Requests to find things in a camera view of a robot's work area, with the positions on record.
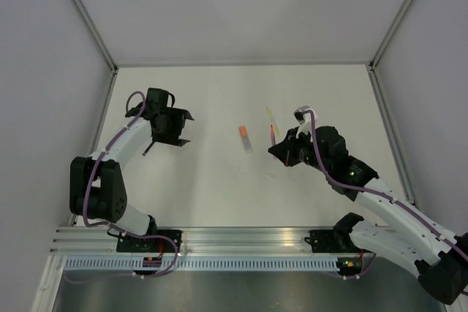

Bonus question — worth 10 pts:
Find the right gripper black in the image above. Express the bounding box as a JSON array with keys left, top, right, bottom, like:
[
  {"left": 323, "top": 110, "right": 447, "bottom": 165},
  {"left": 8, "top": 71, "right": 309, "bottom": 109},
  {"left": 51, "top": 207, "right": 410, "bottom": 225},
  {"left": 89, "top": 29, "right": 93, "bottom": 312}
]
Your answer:
[{"left": 270, "top": 126, "right": 331, "bottom": 174}]

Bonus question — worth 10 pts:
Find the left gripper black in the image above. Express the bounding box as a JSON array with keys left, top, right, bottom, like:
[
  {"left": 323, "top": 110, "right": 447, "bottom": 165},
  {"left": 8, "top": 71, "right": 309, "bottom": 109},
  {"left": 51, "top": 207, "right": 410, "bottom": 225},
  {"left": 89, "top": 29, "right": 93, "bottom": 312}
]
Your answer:
[{"left": 152, "top": 109, "right": 193, "bottom": 148}]

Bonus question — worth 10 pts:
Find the red pink pen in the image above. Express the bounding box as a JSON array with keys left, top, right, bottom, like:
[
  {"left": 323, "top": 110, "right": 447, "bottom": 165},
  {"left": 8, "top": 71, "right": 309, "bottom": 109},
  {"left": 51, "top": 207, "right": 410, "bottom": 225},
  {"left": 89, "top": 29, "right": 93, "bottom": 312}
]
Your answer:
[{"left": 270, "top": 124, "right": 277, "bottom": 160}]

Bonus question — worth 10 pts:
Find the purple ink refill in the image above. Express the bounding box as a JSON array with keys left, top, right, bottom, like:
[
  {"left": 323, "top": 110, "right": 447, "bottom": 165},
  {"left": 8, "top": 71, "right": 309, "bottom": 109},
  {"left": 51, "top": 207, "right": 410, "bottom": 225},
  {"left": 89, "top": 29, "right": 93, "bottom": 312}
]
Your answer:
[{"left": 142, "top": 142, "right": 154, "bottom": 156}]

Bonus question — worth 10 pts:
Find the orange highlighter pen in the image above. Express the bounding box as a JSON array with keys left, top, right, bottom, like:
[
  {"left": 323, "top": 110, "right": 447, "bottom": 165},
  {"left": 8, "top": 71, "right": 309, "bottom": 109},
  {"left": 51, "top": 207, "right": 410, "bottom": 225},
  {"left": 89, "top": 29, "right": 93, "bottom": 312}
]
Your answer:
[{"left": 238, "top": 126, "right": 253, "bottom": 154}]

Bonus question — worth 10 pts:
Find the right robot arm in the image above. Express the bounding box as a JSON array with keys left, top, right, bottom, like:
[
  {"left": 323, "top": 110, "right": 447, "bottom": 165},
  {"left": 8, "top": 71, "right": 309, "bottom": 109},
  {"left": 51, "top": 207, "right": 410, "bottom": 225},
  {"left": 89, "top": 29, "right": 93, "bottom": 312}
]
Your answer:
[{"left": 268, "top": 126, "right": 467, "bottom": 305}]

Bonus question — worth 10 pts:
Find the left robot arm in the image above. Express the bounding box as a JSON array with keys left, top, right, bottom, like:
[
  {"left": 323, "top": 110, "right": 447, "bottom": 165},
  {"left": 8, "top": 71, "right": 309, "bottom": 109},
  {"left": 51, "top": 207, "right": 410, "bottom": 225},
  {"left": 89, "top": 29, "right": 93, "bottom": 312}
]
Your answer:
[{"left": 69, "top": 88, "right": 194, "bottom": 252}]

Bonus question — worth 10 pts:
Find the yellow pen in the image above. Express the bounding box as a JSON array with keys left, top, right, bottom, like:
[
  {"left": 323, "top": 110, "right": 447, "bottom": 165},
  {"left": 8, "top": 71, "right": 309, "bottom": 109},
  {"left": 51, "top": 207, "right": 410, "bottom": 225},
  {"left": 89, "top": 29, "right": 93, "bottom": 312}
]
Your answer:
[{"left": 265, "top": 105, "right": 280, "bottom": 137}]

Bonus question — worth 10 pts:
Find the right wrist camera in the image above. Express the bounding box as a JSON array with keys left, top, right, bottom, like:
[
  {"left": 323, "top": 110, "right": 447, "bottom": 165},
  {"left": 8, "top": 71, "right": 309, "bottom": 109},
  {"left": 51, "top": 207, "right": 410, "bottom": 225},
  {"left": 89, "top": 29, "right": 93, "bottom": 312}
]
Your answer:
[{"left": 293, "top": 105, "right": 317, "bottom": 139}]

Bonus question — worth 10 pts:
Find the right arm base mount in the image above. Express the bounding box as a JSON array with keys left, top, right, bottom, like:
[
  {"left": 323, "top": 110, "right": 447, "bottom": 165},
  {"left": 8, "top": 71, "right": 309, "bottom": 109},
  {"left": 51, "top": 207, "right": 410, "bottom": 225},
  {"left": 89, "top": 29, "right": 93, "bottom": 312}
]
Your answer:
[{"left": 303, "top": 229, "right": 371, "bottom": 254}]

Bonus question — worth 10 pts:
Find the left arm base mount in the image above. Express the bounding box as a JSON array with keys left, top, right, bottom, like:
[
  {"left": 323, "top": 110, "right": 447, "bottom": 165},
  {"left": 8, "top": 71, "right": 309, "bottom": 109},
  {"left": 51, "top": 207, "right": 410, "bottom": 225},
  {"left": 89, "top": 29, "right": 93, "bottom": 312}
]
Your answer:
[{"left": 116, "top": 229, "right": 183, "bottom": 254}]

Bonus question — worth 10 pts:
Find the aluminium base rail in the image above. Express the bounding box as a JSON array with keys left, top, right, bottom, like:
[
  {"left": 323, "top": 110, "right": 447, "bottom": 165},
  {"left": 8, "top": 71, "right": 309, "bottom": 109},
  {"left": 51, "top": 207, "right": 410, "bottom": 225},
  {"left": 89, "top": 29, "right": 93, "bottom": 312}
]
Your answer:
[{"left": 49, "top": 227, "right": 360, "bottom": 256}]

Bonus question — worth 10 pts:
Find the slotted cable duct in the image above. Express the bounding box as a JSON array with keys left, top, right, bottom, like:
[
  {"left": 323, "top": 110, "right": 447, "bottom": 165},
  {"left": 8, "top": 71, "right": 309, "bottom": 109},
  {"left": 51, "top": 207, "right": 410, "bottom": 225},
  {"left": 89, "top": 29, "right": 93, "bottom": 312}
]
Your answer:
[{"left": 65, "top": 256, "right": 339, "bottom": 272}]

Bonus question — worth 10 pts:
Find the left frame post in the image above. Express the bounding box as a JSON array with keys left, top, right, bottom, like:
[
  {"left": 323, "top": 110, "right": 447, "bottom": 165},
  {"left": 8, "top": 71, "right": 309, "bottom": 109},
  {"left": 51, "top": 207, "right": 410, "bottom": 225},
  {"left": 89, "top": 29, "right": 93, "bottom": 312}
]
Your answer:
[{"left": 70, "top": 0, "right": 118, "bottom": 74}]

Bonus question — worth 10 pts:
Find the frame post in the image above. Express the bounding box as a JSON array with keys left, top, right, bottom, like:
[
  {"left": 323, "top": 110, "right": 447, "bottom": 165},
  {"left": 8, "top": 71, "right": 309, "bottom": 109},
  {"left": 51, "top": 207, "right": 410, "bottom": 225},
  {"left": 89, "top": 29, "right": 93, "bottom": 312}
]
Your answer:
[
  {"left": 70, "top": 0, "right": 118, "bottom": 74},
  {"left": 369, "top": 0, "right": 415, "bottom": 71}
]

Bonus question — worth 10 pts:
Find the right frame post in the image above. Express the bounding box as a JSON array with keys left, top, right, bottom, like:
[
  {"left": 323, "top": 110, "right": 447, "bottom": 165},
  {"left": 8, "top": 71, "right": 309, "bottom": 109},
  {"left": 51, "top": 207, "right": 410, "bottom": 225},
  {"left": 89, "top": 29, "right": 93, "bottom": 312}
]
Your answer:
[{"left": 369, "top": 0, "right": 415, "bottom": 71}]

